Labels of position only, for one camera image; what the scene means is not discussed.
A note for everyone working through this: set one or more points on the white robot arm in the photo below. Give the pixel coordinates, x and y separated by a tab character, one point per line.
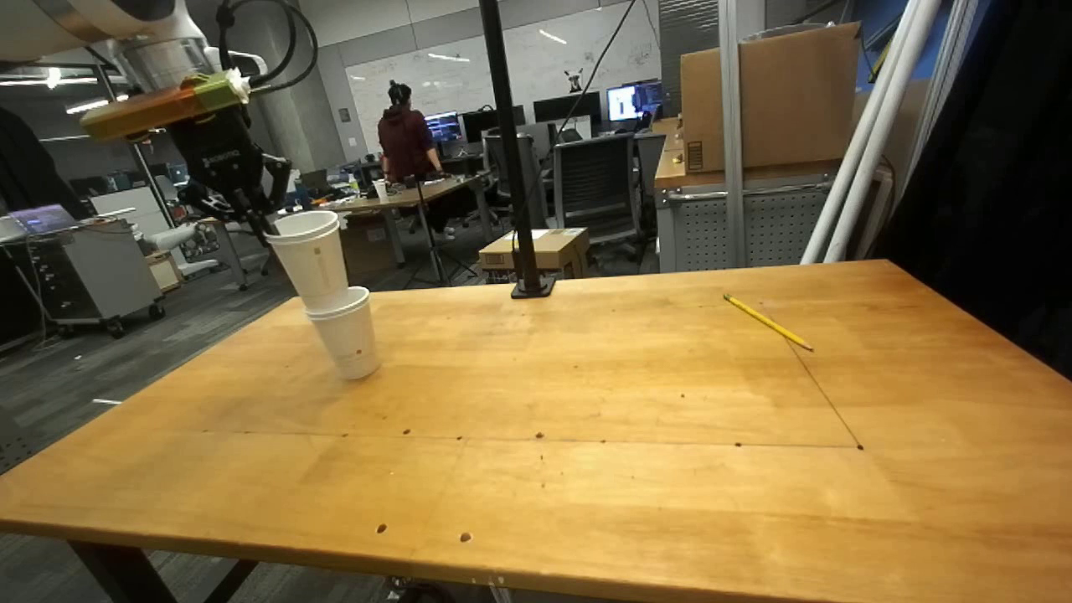
153	41

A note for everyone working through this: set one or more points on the large cardboard box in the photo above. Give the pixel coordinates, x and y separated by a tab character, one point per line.
794	99

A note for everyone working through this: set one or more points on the seated person red shirt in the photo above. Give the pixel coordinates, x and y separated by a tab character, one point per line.
408	138

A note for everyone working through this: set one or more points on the white leaning pipes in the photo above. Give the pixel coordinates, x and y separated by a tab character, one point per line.
877	123

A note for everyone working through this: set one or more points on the grey cabinet workbench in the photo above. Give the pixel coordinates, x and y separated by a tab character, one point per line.
767	219

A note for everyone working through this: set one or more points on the white foam cup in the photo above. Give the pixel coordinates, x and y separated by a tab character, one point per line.
311	250
349	337

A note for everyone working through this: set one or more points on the yellow pencil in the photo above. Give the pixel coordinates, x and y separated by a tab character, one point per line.
767	323

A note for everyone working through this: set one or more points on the grey rolling cart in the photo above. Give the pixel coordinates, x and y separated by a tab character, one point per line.
81	274

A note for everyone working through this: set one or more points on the black vertical pole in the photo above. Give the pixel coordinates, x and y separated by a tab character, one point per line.
532	282

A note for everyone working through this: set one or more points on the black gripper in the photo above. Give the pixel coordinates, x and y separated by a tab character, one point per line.
223	158

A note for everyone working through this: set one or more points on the computer monitor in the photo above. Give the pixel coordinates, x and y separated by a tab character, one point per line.
633	101

